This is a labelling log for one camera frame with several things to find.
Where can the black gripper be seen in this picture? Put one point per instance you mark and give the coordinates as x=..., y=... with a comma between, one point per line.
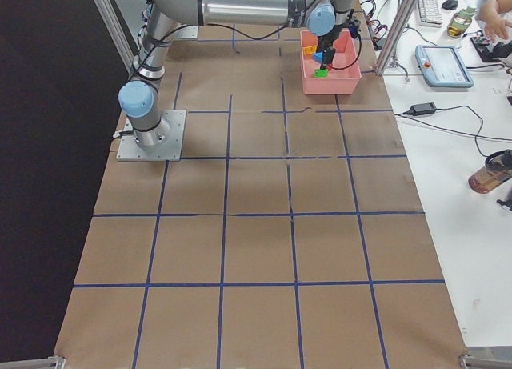
x=329, y=40

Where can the blue toy block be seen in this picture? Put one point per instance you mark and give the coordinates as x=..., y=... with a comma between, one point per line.
x=318, y=57

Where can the yellow toy block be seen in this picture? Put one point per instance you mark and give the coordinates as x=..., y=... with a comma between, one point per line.
x=309, y=50

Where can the green toy block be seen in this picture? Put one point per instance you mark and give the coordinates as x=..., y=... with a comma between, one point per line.
x=321, y=73

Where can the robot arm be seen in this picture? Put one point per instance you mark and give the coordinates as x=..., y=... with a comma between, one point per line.
x=325, y=19

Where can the pink plastic box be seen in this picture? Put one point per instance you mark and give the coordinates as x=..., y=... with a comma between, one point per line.
x=341, y=77

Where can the person hand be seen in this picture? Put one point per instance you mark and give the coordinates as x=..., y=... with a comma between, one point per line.
x=495, y=24

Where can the white keyboard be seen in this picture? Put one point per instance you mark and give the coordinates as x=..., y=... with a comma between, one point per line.
x=429, y=13

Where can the black power adapter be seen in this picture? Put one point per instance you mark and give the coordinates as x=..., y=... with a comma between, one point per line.
x=422, y=109

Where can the robot teach pendant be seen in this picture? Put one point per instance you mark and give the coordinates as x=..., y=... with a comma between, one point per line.
x=442, y=66

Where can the black computer mouse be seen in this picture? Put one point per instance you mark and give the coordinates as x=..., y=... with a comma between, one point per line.
x=449, y=4

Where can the brown water bottle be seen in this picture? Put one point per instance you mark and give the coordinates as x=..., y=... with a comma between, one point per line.
x=496, y=171

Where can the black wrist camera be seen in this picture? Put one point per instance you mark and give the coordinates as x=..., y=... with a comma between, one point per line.
x=353, y=25

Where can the aluminium frame post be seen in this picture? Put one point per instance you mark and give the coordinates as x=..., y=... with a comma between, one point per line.
x=404, y=11

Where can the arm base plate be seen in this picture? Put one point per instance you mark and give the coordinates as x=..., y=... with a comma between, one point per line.
x=161, y=144

